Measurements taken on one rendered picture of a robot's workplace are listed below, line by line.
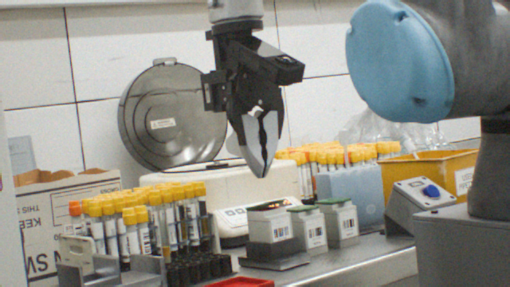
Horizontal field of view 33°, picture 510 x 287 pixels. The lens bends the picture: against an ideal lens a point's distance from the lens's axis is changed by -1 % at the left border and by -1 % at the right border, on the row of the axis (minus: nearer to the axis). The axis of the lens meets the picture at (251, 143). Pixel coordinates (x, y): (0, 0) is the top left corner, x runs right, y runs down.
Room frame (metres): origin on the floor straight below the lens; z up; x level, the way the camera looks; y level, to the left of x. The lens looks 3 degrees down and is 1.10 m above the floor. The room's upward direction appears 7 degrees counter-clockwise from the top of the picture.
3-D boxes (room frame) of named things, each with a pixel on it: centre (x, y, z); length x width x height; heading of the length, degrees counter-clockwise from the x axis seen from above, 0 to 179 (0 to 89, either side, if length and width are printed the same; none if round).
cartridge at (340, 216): (1.25, -0.11, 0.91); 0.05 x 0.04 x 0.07; 38
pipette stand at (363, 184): (1.34, -0.15, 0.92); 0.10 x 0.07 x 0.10; 120
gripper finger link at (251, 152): (1.17, 0.01, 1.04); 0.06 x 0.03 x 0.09; 39
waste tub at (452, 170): (1.43, -0.30, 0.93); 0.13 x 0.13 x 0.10; 43
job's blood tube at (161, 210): (1.11, 0.13, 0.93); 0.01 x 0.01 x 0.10; 39
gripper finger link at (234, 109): (1.15, 0.01, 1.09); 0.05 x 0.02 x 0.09; 129
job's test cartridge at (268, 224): (1.16, -0.01, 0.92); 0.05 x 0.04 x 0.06; 39
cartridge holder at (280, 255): (1.16, -0.01, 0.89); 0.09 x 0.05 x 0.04; 39
